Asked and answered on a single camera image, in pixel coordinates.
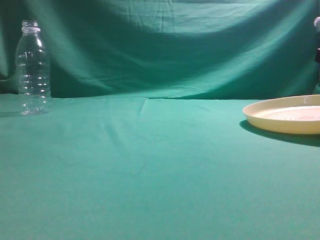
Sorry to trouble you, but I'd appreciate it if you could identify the pale yellow plastic plate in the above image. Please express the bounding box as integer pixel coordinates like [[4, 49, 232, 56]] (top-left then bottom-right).
[[242, 94, 320, 135]]

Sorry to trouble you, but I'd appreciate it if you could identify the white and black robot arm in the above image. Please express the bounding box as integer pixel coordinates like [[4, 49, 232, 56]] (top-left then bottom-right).
[[314, 16, 320, 64]]

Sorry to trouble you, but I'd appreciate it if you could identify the green table cloth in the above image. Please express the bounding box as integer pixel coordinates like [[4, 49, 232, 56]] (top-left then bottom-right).
[[0, 94, 320, 240]]

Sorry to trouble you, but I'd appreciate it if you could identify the green backdrop cloth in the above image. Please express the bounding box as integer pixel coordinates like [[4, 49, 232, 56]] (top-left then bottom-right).
[[0, 0, 320, 100]]

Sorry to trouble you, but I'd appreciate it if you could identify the clear plastic bottle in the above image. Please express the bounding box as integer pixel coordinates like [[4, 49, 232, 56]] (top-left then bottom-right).
[[15, 20, 52, 115]]

